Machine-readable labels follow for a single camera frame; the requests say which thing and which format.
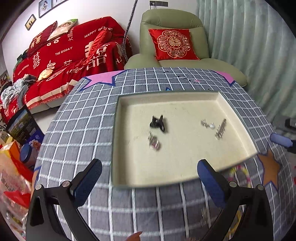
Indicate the dark landscape box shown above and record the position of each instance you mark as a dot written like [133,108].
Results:
[22,126]

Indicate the orange red gift bag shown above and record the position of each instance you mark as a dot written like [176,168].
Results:
[16,178]

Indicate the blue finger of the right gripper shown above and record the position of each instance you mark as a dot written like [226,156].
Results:
[281,140]

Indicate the green recliner armchair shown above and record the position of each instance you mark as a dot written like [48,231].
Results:
[177,19]

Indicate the grey tray cream lining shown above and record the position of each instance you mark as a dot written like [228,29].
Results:
[185,142]

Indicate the silver rhinestone hair clip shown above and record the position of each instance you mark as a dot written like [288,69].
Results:
[220,130]

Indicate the cream green pillow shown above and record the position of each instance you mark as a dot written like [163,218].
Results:
[63,28]

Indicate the small picture frame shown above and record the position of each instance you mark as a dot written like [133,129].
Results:
[30,22]

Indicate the picture frame pair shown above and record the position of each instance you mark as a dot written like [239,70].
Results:
[45,6]

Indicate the silver pink gem brooch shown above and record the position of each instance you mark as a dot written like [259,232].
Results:
[153,142]

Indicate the silver pearl earring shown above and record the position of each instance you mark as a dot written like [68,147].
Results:
[207,125]

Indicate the red gold embroidered cushion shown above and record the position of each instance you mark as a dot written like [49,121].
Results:
[173,44]

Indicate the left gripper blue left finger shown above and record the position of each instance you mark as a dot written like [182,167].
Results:
[84,182]

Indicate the black hair claw clip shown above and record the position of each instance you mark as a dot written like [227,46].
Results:
[158,123]

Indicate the person left hand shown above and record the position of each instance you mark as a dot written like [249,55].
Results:
[134,237]

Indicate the red wedding sofa cover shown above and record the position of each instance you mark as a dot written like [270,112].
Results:
[87,49]

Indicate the dark red pillow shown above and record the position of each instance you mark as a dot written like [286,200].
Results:
[40,39]

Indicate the teal curtain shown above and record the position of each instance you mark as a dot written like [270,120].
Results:
[254,38]

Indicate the grey clothes pile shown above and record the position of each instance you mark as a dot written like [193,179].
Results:
[17,90]

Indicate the pink star right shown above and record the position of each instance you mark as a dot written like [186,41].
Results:
[229,79]

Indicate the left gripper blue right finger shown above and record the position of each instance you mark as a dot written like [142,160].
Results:
[215,183]

